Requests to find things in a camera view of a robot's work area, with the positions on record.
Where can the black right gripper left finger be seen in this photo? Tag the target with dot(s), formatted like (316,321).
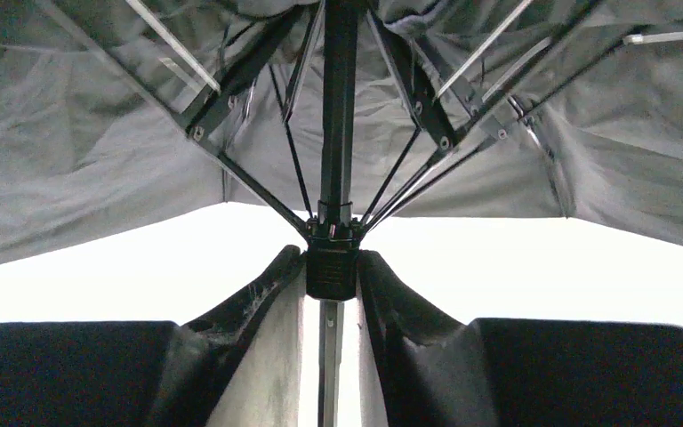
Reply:
(238,364)

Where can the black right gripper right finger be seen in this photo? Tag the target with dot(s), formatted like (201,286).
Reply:
(421,367)

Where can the purple folding umbrella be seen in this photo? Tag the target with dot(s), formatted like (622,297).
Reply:
(337,115)

